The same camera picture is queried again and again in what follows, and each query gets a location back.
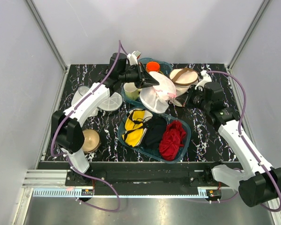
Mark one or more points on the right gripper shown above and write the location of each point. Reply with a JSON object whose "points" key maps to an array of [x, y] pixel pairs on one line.
{"points": [[191, 93]]}

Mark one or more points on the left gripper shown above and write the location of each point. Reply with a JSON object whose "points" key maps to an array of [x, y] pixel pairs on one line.
{"points": [[144, 79]]}

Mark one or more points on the white mesh pink-zipper laundry bag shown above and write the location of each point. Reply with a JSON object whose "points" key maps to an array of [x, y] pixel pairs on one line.
{"points": [[156, 98]]}

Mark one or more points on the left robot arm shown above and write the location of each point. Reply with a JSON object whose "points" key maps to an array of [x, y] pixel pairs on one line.
{"points": [[66, 126]]}

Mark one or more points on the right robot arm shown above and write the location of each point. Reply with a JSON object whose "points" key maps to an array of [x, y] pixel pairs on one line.
{"points": [[259, 182]]}

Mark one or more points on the beige brown-trimmed round bag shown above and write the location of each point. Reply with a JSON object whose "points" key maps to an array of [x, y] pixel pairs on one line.
{"points": [[182, 79]]}

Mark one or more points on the yellow and black bra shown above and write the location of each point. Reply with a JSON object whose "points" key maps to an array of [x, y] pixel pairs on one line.
{"points": [[136, 126]]}

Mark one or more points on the white mesh grey-trimmed laundry bag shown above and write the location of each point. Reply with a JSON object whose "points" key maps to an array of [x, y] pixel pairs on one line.
{"points": [[111, 104]]}

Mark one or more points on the orange cup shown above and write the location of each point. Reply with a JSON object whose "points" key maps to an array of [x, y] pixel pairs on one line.
{"points": [[153, 66]]}

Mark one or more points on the pale green mug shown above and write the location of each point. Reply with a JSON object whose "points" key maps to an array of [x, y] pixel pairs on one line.
{"points": [[131, 91]]}

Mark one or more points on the red garment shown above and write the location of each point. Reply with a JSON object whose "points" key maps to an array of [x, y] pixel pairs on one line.
{"points": [[172, 140]]}

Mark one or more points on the black garment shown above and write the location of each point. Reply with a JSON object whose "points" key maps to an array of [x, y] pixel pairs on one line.
{"points": [[154, 134]]}

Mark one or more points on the teal tray with clothes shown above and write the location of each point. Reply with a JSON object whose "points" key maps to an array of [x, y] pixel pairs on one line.
{"points": [[155, 154]]}

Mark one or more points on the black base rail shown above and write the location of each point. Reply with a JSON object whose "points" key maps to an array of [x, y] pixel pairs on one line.
{"points": [[137, 178]]}

